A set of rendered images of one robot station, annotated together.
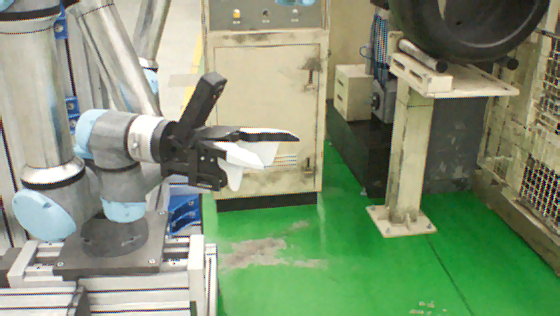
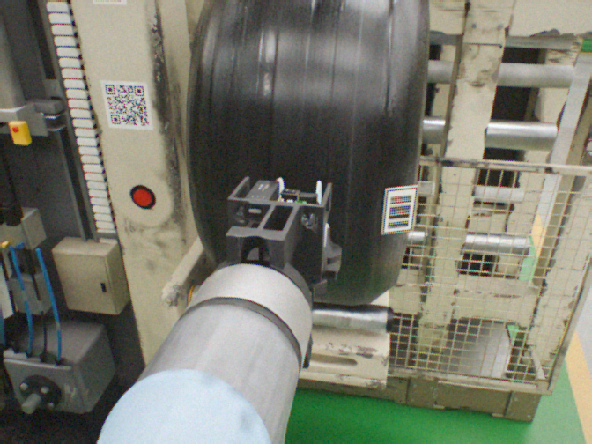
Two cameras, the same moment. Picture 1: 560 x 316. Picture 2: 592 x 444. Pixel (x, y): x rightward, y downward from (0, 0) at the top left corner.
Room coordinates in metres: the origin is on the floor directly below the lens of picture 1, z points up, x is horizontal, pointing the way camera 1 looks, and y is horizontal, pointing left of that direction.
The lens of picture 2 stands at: (1.65, 0.07, 1.46)
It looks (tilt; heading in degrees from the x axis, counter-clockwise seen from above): 30 degrees down; 289
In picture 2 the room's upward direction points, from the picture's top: straight up
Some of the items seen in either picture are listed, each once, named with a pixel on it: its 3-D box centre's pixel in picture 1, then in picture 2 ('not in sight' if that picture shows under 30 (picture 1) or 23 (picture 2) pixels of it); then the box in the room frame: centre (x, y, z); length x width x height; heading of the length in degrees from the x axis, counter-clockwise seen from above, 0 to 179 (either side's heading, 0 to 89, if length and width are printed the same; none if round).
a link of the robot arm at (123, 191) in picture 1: (127, 183); not in sight; (0.79, 0.25, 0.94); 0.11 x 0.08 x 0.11; 159
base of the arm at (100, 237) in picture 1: (111, 218); not in sight; (0.96, 0.35, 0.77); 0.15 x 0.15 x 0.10
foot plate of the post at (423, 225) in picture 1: (400, 216); not in sight; (2.16, -0.64, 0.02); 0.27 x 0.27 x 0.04; 9
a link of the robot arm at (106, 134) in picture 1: (113, 135); not in sight; (0.78, 0.26, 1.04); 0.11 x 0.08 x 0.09; 69
